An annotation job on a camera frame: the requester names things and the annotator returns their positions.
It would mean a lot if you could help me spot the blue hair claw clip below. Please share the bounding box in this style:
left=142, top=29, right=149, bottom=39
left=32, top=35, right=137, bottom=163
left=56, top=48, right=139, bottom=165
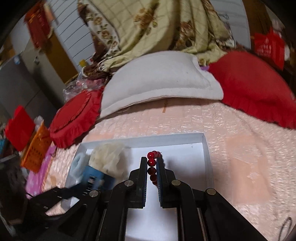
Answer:
left=81, top=166, right=115, bottom=192

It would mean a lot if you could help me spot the red bead bracelet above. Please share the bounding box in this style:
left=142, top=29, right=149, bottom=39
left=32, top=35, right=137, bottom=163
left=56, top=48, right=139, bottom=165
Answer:
left=146, top=150, right=165, bottom=186

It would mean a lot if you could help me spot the cream dotted chiffon scrunchie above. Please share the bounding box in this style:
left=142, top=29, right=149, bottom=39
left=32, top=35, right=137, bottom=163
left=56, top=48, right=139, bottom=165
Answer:
left=88, top=142, right=128, bottom=181

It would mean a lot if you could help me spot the grey fuzzy scrunchie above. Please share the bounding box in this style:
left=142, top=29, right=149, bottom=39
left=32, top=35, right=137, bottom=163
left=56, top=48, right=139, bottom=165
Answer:
left=69, top=153, right=90, bottom=180

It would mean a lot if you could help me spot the white cardboard box lid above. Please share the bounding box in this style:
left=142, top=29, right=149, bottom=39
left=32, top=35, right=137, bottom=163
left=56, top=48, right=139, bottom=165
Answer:
left=62, top=132, right=215, bottom=241

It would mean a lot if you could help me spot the orange plastic basket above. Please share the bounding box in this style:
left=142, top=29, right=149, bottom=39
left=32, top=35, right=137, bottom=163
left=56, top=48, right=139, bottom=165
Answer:
left=21, top=121, right=52, bottom=173

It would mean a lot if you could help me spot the red ruffled cushion left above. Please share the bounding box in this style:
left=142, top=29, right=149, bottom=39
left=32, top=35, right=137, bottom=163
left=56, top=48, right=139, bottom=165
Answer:
left=49, top=86, right=104, bottom=149

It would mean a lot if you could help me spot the red ruffled cushion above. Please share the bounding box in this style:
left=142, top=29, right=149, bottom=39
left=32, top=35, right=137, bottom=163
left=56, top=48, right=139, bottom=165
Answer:
left=49, top=86, right=104, bottom=149
left=209, top=51, right=295, bottom=129

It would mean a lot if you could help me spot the pink bedspread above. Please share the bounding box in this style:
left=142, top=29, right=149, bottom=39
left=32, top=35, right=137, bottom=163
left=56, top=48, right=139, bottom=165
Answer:
left=41, top=97, right=296, bottom=241

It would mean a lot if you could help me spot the red box in basket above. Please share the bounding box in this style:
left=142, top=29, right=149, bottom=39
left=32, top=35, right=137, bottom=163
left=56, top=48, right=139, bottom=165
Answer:
left=4, top=105, right=35, bottom=152

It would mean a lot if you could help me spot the white pillow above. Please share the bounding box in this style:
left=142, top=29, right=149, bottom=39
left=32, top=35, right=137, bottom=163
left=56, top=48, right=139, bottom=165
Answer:
left=100, top=51, right=223, bottom=118

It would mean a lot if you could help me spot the clear plastic bag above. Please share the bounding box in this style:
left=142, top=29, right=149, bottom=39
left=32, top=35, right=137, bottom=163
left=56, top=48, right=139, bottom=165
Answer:
left=63, top=76, right=107, bottom=103

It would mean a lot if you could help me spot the red ruffled cushion right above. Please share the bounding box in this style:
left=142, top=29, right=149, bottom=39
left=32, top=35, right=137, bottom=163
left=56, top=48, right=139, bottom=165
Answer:
left=209, top=51, right=295, bottom=129

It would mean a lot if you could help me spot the floral beige quilt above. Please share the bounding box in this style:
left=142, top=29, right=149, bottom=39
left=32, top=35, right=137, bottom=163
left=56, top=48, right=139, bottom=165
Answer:
left=77, top=1, right=236, bottom=72

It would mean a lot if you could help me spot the red gift bag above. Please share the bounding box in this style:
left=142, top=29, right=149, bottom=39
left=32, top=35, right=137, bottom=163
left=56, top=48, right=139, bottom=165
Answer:
left=252, top=27, right=285, bottom=71

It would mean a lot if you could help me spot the red hanging decoration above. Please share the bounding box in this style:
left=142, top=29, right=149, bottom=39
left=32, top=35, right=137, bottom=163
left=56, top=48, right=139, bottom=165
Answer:
left=24, top=1, right=52, bottom=49

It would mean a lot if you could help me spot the black hair tie on bed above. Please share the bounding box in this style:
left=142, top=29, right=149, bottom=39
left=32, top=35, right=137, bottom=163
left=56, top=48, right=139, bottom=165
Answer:
left=278, top=216, right=293, bottom=241

